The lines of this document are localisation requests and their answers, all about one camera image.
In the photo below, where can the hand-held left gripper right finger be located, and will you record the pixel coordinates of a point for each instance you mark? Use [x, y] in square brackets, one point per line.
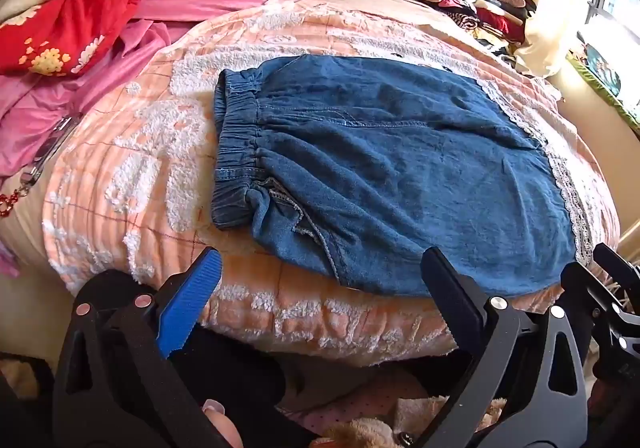
[450, 295]

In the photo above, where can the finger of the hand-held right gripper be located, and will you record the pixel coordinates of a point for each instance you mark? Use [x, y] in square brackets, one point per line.
[585, 285]
[617, 265]

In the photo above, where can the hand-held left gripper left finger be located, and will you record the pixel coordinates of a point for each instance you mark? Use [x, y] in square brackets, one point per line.
[192, 303]

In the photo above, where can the blue denim pants lace hem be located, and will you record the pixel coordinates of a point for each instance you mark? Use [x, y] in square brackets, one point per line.
[400, 178]

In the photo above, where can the person's left hand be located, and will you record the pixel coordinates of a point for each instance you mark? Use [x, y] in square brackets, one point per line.
[222, 425]

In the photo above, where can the peach blanket white chenille pattern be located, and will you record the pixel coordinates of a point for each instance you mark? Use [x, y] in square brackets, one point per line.
[150, 168]

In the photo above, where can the pink dotted pajama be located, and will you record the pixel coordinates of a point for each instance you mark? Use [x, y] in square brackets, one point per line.
[350, 410]

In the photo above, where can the cream fluffy robe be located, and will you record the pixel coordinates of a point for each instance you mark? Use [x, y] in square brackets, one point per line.
[365, 435]

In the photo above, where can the beige bed sheet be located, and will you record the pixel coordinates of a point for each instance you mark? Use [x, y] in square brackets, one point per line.
[25, 268]

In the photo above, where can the green bordered printed cloth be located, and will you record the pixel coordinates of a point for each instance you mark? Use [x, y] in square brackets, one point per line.
[605, 73]

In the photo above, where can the cream curtain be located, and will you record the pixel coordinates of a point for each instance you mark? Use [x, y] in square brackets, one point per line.
[560, 3]

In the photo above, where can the red floral blanket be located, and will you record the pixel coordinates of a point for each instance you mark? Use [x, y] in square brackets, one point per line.
[75, 23]

